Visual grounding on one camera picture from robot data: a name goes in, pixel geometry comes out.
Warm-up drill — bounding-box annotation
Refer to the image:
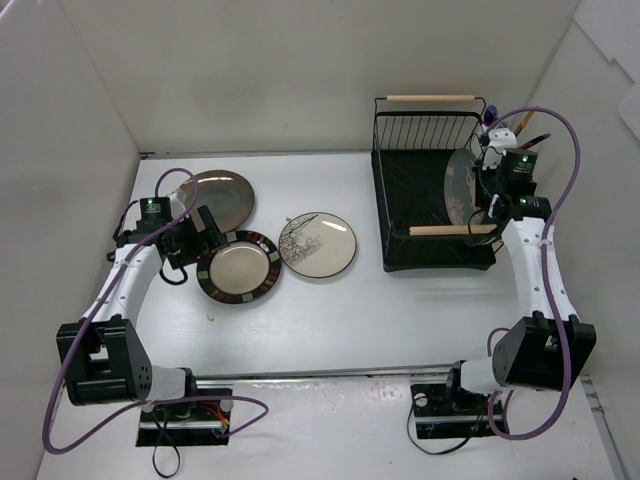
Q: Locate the grey reindeer plate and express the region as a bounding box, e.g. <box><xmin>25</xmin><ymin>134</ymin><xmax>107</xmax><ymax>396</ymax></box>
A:
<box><xmin>444</xmin><ymin>149</ymin><xmax>484</xmax><ymax>225</ymax></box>

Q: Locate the black striped plate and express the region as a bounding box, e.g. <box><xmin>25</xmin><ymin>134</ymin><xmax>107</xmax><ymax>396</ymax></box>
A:
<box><xmin>196</xmin><ymin>230</ymin><xmax>282</xmax><ymax>305</ymax></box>

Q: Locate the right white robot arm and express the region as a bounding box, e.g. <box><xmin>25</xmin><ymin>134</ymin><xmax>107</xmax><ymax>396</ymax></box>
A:
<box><xmin>442</xmin><ymin>148</ymin><xmax>597</xmax><ymax>412</ymax></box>

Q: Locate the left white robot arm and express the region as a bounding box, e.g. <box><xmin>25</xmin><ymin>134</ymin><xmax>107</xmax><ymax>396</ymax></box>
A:
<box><xmin>56</xmin><ymin>197</ymin><xmax>226</xmax><ymax>420</ymax></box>

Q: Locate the brown speckled plate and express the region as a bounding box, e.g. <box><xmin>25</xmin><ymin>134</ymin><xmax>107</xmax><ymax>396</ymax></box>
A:
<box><xmin>176</xmin><ymin>169</ymin><xmax>255</xmax><ymax>233</ymax></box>

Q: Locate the purple utensil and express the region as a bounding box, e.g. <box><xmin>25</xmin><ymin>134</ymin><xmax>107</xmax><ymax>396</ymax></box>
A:
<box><xmin>521</xmin><ymin>133</ymin><xmax>551</xmax><ymax>149</ymax></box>

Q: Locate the blue patterned utensil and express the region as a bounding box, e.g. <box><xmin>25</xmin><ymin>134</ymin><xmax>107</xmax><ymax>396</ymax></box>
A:
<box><xmin>483</xmin><ymin>104</ymin><xmax>504</xmax><ymax>132</ymax></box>

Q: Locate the cream tree pattern plate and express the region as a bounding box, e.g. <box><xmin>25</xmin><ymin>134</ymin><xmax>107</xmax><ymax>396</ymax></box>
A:
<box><xmin>278</xmin><ymin>212</ymin><xmax>357</xmax><ymax>279</ymax></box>

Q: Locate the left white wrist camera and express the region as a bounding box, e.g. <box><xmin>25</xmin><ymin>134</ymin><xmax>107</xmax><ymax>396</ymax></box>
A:
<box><xmin>168</xmin><ymin>190</ymin><xmax>184</xmax><ymax>214</ymax></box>

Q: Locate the black wire dish rack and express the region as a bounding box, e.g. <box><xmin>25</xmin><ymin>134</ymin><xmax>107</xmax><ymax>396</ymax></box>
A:
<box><xmin>371</xmin><ymin>95</ymin><xmax>496</xmax><ymax>273</ymax></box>

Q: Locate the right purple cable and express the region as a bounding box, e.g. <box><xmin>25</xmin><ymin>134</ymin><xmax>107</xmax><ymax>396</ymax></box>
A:
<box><xmin>487</xmin><ymin>106</ymin><xmax>584</xmax><ymax>440</ymax></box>

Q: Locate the purple cable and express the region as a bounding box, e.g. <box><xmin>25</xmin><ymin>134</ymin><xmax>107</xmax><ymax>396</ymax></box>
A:
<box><xmin>43</xmin><ymin>168</ymin><xmax>270</xmax><ymax>455</ymax></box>
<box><xmin>487</xmin><ymin>106</ymin><xmax>584</xmax><ymax>440</ymax></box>

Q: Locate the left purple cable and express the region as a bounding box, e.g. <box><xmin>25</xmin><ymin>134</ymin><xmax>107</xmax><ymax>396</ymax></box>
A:
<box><xmin>43</xmin><ymin>168</ymin><xmax>270</xmax><ymax>455</ymax></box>

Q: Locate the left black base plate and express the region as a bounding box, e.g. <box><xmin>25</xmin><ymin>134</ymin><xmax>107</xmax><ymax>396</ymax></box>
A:
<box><xmin>135</xmin><ymin>400</ymin><xmax>233</xmax><ymax>447</ymax></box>

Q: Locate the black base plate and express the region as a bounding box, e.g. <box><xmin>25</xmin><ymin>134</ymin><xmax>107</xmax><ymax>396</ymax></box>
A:
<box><xmin>408</xmin><ymin>381</ymin><xmax>495</xmax><ymax>440</ymax></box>
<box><xmin>135</xmin><ymin>400</ymin><xmax>233</xmax><ymax>447</ymax></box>

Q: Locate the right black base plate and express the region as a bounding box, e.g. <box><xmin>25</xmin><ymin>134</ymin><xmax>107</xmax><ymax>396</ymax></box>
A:
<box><xmin>408</xmin><ymin>381</ymin><xmax>495</xmax><ymax>440</ymax></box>

